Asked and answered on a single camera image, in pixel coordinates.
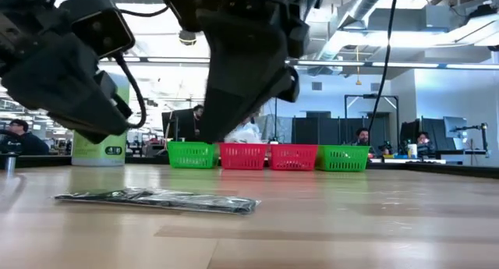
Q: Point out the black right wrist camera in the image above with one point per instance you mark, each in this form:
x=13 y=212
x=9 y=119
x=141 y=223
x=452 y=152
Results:
x=187 y=8

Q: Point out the red plastic basket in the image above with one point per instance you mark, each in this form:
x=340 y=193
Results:
x=292 y=158
x=241 y=156

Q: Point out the black comb in clear bag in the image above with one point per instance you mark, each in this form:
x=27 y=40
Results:
x=163 y=200

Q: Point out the person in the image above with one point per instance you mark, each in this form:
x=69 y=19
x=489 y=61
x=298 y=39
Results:
x=198 y=121
x=362 y=138
x=23 y=140
x=424 y=143

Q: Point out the green plastic basket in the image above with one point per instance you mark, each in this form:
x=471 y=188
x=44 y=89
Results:
x=343 y=158
x=191 y=156

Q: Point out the white cotton pads bag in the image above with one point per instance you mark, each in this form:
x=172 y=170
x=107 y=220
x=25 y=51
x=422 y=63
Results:
x=241 y=134

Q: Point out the small grey metal cylinder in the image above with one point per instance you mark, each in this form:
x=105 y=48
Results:
x=9 y=163

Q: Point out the black background monitor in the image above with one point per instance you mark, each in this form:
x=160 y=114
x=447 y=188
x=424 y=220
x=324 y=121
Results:
x=181 y=124

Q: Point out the white cup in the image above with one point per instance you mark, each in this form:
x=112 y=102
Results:
x=412 y=150

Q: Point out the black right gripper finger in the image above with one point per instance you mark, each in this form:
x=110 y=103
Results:
x=241 y=86

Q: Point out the black background partition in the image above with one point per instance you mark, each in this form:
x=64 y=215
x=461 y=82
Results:
x=319 y=130

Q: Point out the green disinfecting wipes canister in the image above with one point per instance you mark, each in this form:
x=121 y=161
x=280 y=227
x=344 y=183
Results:
x=101 y=152

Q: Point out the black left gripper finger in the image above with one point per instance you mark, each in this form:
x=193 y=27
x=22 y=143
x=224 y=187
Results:
x=66 y=93

